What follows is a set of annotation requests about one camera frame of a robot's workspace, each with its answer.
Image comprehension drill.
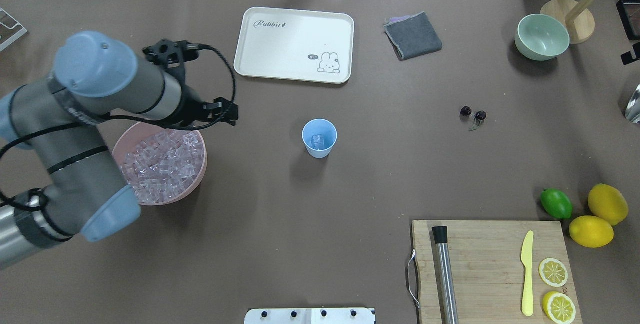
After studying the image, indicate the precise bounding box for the steel ice scoop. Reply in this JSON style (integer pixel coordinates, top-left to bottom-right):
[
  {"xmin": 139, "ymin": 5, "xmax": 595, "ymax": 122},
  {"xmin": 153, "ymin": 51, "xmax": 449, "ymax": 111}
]
[{"xmin": 624, "ymin": 85, "xmax": 640, "ymax": 124}]

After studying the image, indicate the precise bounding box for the steel muddler black tip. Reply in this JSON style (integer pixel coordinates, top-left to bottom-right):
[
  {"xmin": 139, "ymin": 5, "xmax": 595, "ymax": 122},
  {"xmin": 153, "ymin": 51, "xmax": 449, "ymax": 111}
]
[{"xmin": 431, "ymin": 225, "xmax": 460, "ymax": 324}]

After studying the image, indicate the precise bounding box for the wooden cup stand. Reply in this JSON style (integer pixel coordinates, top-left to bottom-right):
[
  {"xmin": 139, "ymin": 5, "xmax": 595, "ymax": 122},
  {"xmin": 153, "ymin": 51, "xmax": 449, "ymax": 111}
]
[{"xmin": 539, "ymin": 0, "xmax": 595, "ymax": 45}]

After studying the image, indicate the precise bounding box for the pile of clear ice cubes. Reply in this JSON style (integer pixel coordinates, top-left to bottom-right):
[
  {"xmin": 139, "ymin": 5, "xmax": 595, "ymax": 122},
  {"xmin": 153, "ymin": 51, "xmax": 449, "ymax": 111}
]
[{"xmin": 121, "ymin": 130, "xmax": 205, "ymax": 203}]

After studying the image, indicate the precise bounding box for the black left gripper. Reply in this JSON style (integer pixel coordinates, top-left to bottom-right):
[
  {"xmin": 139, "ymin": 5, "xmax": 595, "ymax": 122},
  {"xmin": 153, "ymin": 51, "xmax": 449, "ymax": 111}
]
[{"xmin": 142, "ymin": 39, "xmax": 239, "ymax": 131}]

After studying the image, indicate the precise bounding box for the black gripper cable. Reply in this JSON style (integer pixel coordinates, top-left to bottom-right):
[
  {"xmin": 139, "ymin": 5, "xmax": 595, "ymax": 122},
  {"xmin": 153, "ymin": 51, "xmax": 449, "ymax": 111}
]
[{"xmin": 0, "ymin": 44, "xmax": 237, "ymax": 212}]

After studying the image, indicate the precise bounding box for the grey folded cloth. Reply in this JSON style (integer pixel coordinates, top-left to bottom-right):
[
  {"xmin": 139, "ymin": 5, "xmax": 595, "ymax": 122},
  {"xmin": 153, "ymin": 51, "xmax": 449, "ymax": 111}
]
[{"xmin": 383, "ymin": 11, "xmax": 443, "ymax": 61}]

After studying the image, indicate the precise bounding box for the light green bowl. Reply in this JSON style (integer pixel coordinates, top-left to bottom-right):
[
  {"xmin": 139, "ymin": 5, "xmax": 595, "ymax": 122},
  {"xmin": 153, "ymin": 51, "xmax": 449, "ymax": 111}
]
[{"xmin": 514, "ymin": 13, "xmax": 570, "ymax": 62}]

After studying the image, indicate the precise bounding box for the clear ice cube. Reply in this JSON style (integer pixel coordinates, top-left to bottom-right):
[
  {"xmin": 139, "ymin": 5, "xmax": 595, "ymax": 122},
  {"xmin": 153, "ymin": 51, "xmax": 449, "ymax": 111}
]
[
  {"xmin": 311, "ymin": 134, "xmax": 325, "ymax": 149},
  {"xmin": 310, "ymin": 136, "xmax": 325, "ymax": 151}
]

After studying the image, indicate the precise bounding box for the bamboo cutting board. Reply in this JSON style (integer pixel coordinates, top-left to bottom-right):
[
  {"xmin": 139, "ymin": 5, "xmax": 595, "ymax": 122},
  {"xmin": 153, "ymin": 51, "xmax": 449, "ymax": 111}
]
[{"xmin": 411, "ymin": 220, "xmax": 579, "ymax": 324}]

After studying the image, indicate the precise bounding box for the cream rabbit serving tray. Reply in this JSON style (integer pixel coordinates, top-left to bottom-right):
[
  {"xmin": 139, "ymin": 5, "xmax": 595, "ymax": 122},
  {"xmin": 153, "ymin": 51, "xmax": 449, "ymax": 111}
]
[{"xmin": 234, "ymin": 7, "xmax": 355, "ymax": 85}]

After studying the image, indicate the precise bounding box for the lemon half upper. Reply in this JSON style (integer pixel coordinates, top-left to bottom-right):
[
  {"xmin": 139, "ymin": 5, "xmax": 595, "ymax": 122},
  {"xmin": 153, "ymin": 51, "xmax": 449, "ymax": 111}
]
[{"xmin": 541, "ymin": 290, "xmax": 578, "ymax": 324}]

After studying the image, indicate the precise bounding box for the yellow lemon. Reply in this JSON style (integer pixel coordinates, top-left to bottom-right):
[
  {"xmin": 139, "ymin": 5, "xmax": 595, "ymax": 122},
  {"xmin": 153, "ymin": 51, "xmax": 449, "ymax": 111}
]
[
  {"xmin": 569, "ymin": 215, "xmax": 615, "ymax": 249},
  {"xmin": 587, "ymin": 183, "xmax": 629, "ymax": 226}
]

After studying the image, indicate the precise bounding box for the lemon half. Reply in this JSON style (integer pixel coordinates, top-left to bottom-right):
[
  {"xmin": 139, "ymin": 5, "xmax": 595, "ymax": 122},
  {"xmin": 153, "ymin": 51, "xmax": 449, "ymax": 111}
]
[
  {"xmin": 541, "ymin": 290, "xmax": 578, "ymax": 324},
  {"xmin": 538, "ymin": 257, "xmax": 569, "ymax": 288}
]

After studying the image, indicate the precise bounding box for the green lime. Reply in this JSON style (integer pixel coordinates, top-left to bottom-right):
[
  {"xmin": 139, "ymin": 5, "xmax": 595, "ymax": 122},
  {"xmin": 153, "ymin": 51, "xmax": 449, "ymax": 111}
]
[{"xmin": 540, "ymin": 188, "xmax": 574, "ymax": 220}]

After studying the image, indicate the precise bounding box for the lemon half lower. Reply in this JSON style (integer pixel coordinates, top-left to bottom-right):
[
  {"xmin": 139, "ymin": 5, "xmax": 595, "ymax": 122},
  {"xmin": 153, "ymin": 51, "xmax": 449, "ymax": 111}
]
[{"xmin": 538, "ymin": 257, "xmax": 569, "ymax": 288}]

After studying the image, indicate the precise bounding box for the pair of dark cherries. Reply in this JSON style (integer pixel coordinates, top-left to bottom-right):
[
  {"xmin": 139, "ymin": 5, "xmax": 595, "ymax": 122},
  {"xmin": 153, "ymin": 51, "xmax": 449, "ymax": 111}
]
[{"xmin": 459, "ymin": 106, "xmax": 488, "ymax": 131}]

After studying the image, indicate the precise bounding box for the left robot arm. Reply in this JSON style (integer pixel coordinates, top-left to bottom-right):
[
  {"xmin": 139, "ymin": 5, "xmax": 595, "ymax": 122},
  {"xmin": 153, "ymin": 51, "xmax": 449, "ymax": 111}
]
[{"xmin": 0, "ymin": 31, "xmax": 239, "ymax": 270}]

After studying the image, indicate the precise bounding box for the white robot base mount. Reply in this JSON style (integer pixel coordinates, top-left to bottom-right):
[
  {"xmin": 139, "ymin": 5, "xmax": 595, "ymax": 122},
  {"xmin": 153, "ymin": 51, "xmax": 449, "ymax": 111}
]
[{"xmin": 244, "ymin": 307, "xmax": 377, "ymax": 324}]

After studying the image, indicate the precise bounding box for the light blue plastic cup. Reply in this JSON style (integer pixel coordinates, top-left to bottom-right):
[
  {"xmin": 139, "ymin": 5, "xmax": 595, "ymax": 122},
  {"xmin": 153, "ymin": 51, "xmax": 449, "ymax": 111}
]
[{"xmin": 301, "ymin": 118, "xmax": 338, "ymax": 159}]

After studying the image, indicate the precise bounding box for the pink bowl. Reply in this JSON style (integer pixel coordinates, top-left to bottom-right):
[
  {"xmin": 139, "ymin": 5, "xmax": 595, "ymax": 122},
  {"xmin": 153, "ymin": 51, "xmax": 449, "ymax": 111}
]
[{"xmin": 111, "ymin": 121, "xmax": 208, "ymax": 206}]

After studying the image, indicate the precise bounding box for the yellow plastic knife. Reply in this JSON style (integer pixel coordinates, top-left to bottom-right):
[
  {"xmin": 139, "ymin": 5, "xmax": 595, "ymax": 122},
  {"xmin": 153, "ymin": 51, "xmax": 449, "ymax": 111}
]
[{"xmin": 520, "ymin": 230, "xmax": 535, "ymax": 317}]

